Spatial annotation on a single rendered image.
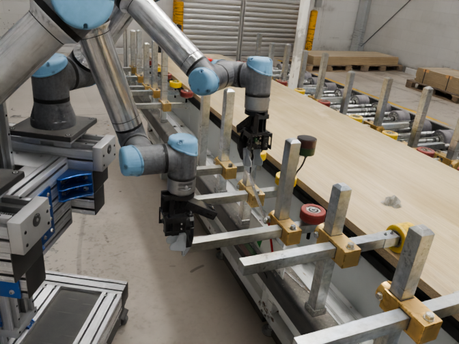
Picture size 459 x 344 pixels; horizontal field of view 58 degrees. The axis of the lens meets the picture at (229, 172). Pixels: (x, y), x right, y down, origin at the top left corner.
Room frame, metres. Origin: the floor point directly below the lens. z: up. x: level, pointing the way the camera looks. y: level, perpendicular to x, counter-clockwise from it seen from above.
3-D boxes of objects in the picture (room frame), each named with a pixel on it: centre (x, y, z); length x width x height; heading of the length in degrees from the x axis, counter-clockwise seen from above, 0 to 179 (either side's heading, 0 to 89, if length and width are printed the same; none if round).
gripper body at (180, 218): (0.98, 0.13, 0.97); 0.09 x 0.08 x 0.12; 115
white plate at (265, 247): (1.19, -0.14, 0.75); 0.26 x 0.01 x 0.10; 25
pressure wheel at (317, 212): (1.17, -0.28, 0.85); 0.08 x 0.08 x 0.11
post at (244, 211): (1.40, -0.07, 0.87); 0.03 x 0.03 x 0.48; 25
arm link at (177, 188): (0.98, 0.12, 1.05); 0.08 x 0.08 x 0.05
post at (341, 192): (0.94, -0.28, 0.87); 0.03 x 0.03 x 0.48; 25
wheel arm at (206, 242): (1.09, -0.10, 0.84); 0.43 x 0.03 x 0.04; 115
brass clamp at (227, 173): (1.60, 0.02, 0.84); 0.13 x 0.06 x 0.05; 25
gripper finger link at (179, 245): (0.97, 0.12, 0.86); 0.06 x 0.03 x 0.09; 115
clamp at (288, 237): (1.15, -0.19, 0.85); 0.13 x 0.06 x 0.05; 25
